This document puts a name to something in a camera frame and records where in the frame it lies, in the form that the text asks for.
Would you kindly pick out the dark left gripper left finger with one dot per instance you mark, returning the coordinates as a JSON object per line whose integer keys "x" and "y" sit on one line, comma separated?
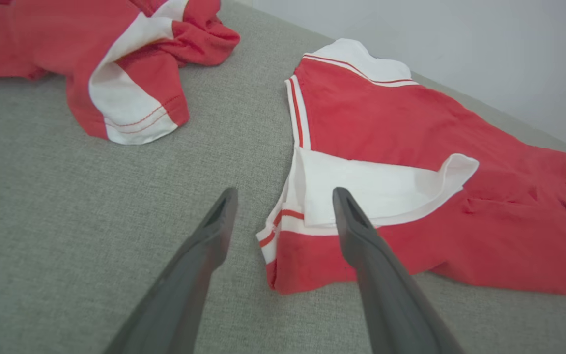
{"x": 175, "y": 309}

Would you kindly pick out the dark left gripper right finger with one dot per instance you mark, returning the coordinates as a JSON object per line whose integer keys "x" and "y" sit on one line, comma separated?
{"x": 391, "y": 309}

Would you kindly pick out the red white sleeveless jersey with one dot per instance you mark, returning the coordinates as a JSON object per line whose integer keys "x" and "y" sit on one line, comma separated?
{"x": 386, "y": 123}

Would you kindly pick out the red shorts with white stripe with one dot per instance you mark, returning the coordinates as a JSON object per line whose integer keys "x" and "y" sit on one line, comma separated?
{"x": 42, "y": 39}

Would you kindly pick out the grey fabric sofa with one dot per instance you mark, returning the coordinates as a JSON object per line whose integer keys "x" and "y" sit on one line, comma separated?
{"x": 67, "y": 221}

